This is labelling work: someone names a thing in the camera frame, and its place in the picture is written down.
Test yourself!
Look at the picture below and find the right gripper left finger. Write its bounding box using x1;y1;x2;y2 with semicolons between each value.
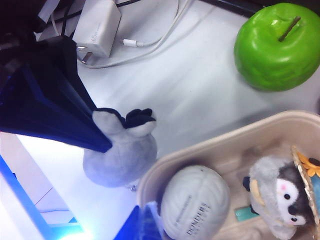
0;34;113;154

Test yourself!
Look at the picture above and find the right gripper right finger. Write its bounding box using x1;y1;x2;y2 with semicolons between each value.
117;201;165;240

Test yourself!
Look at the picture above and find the grey plush octopus keychain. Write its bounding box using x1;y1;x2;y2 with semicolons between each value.
82;107;159;193

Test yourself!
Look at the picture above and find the white-grey stitched ball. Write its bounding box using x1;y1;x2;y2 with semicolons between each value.
159;164;231;240

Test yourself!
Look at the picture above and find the white charger adapter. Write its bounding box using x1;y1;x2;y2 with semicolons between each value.
71;0;122;66

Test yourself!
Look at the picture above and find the white plastic tub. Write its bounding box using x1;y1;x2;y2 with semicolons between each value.
136;109;320;240

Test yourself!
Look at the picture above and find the small teal block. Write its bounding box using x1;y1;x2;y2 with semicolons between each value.
234;206;254;223

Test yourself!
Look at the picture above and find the plush penguin with straw hat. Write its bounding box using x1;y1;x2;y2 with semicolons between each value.
242;144;320;240

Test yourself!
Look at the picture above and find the green plastic apple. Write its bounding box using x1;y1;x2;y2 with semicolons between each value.
233;1;317;91

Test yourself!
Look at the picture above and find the white charging cable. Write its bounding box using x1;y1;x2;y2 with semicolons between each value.
51;0;187;69

